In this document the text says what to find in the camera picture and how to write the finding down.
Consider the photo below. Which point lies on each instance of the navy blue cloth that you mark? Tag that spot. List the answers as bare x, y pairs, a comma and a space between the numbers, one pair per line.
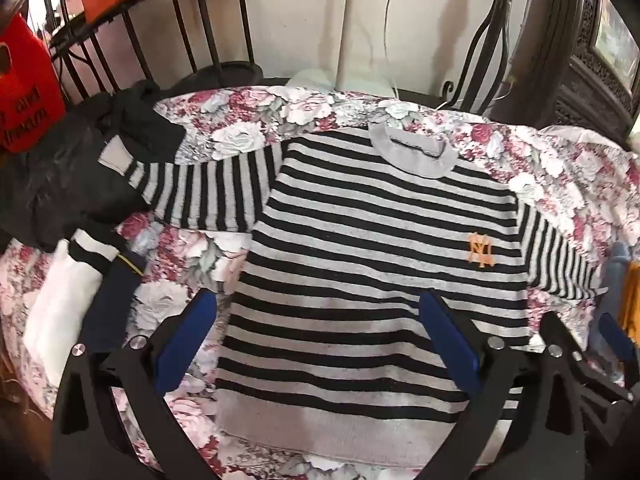
112, 305

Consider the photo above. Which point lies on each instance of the orange cloth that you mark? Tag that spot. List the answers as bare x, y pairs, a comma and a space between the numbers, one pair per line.
631, 300

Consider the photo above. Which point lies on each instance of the red bag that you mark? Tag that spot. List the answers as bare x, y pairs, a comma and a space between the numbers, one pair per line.
25, 90

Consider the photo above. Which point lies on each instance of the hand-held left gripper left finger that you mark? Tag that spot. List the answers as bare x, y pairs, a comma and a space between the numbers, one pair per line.
187, 335

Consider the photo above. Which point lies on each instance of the black clothes pile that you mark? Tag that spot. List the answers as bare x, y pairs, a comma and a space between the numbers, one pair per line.
60, 180

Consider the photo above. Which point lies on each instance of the black grey striped sweater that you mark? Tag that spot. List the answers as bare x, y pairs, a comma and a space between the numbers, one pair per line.
350, 260

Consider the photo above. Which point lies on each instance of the floral blanket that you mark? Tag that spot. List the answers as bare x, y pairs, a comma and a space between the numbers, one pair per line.
235, 110

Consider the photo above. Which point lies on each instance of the white cloth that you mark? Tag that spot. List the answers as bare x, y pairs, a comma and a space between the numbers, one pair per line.
55, 300

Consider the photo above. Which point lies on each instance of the black metal bed frame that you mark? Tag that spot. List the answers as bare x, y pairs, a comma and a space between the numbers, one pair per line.
209, 35

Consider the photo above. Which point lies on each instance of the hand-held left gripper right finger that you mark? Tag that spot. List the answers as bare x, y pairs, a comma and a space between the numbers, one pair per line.
450, 345

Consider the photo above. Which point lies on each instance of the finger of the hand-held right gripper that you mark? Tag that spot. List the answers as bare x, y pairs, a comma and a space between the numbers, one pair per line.
617, 340
557, 330

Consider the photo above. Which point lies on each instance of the light blue cloth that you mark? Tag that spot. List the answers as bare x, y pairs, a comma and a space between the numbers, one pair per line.
612, 280

